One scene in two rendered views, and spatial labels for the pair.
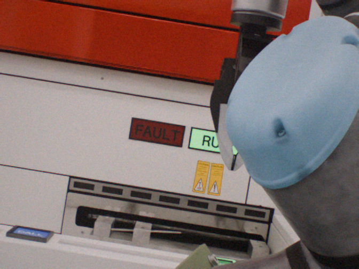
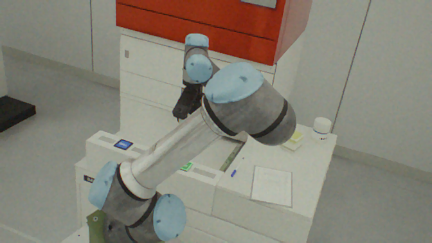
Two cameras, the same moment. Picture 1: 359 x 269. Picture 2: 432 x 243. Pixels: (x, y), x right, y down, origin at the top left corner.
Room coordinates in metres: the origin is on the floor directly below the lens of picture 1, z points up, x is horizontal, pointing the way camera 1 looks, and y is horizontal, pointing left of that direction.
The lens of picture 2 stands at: (-0.19, -0.59, 1.88)
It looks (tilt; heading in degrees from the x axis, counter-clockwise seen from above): 29 degrees down; 18
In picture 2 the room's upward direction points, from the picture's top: 8 degrees clockwise
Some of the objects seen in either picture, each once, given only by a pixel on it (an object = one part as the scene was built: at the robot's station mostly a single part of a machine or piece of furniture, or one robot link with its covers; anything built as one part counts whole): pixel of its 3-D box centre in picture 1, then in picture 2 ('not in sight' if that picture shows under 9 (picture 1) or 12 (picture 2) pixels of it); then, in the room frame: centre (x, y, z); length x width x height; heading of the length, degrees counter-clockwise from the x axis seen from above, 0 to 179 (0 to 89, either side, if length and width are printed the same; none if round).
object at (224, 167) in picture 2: not in sight; (229, 160); (1.29, -0.17, 0.84); 0.50 x 0.02 x 0.03; 0
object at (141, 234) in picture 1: (142, 231); not in sight; (1.48, 0.04, 0.89); 0.08 x 0.03 x 0.03; 0
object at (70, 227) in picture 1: (164, 229); not in sight; (1.56, -0.01, 0.89); 0.44 x 0.02 x 0.10; 90
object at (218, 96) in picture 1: (227, 102); not in sight; (0.98, -0.06, 1.19); 0.05 x 0.02 x 0.09; 90
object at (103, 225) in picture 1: (104, 226); not in sight; (1.48, 0.12, 0.89); 0.08 x 0.03 x 0.03; 0
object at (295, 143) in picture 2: not in sight; (291, 140); (1.33, -0.41, 1.00); 0.07 x 0.07 x 0.07; 75
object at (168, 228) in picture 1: (171, 228); not in sight; (1.57, -0.02, 0.90); 0.38 x 0.01 x 0.01; 90
